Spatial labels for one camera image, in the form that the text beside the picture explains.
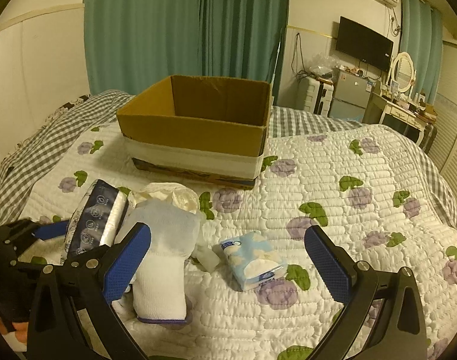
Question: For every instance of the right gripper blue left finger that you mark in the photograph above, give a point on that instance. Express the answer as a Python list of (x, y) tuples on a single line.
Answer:
[(119, 344)]

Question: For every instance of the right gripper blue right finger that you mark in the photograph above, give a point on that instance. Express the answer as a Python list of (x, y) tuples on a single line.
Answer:
[(399, 330)]

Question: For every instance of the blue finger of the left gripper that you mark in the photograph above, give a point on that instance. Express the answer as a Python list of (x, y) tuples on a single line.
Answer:
[(51, 230)]

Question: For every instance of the dark patterned tissue pack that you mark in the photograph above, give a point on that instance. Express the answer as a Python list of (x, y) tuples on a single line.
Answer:
[(96, 220)]

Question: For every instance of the white socks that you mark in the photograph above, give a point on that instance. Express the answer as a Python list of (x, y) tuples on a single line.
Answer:
[(158, 284)]

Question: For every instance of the cream cloth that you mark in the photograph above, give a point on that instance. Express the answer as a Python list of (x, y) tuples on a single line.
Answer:
[(176, 194)]

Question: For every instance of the blue cloud tissue pack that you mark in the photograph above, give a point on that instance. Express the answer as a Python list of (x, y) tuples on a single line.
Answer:
[(252, 260)]

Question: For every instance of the orange gloved left hand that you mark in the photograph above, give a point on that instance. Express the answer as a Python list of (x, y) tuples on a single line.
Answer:
[(15, 334)]

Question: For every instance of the small clear plastic bottle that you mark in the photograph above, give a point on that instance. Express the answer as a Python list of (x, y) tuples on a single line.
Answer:
[(207, 258)]

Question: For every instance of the grey checkered bed sheet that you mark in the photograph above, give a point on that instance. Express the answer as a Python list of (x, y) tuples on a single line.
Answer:
[(38, 154)]

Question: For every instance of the white floral quilt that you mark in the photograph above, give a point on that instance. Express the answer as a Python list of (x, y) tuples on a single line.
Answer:
[(375, 193)]

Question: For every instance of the brown cardboard box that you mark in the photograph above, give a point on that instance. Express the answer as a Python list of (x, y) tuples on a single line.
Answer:
[(211, 129)]

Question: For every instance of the white wardrobe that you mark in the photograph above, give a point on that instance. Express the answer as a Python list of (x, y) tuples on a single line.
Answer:
[(444, 148)]

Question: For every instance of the teal window curtain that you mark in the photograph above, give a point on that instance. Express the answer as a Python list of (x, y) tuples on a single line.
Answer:
[(132, 44)]

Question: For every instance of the white dressing table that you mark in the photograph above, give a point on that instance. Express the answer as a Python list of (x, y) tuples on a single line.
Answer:
[(379, 108)]

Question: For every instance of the white suitcase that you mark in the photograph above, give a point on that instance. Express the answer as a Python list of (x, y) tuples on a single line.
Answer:
[(314, 96)]

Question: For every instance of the silver mini fridge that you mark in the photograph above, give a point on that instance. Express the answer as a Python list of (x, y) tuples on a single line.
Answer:
[(350, 97)]

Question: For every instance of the white oval vanity mirror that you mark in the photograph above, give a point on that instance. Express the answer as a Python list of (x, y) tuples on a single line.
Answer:
[(402, 74)]

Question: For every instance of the teal right curtain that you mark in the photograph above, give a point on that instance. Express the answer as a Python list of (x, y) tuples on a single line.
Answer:
[(421, 38)]

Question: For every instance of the black wall television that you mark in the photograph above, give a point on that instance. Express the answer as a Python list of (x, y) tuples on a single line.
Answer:
[(364, 44)]

